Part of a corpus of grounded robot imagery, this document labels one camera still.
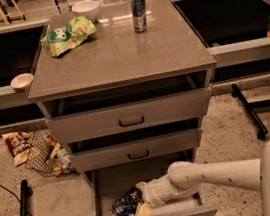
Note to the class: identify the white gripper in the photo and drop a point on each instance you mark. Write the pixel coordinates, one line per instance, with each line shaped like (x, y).
(150, 194)

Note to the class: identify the blue chip bag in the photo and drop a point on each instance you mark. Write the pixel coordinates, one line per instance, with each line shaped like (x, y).
(128, 204)

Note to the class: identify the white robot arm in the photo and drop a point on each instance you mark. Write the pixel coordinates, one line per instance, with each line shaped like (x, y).
(182, 179)

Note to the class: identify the bottom grey drawer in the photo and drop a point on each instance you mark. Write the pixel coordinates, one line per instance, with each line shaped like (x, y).
(109, 184)

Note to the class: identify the grey drawer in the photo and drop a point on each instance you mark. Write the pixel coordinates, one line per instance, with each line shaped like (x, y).
(109, 184)
(137, 150)
(129, 116)

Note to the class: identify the middle grey drawer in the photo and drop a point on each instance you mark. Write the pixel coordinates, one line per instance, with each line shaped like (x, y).
(137, 150)

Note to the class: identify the top grey drawer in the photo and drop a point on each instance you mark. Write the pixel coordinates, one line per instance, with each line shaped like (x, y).
(129, 116)

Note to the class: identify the grey drawer cabinet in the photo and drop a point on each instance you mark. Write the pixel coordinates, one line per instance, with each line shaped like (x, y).
(118, 65)

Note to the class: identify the brown snack bag on floor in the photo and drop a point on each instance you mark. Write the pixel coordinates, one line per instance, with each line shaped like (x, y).
(19, 146)

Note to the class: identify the green chip bag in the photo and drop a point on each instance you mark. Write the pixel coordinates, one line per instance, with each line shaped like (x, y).
(69, 36)

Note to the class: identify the white bowl on counter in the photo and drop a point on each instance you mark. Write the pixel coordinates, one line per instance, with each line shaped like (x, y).
(89, 9)

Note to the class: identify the black stand leg right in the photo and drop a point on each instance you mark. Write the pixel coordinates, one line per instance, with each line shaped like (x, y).
(252, 108)

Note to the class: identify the dark energy drink can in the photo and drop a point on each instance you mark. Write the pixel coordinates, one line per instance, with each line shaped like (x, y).
(139, 15)

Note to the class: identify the wire mesh basket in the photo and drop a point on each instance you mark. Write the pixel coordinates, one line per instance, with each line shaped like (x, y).
(47, 157)

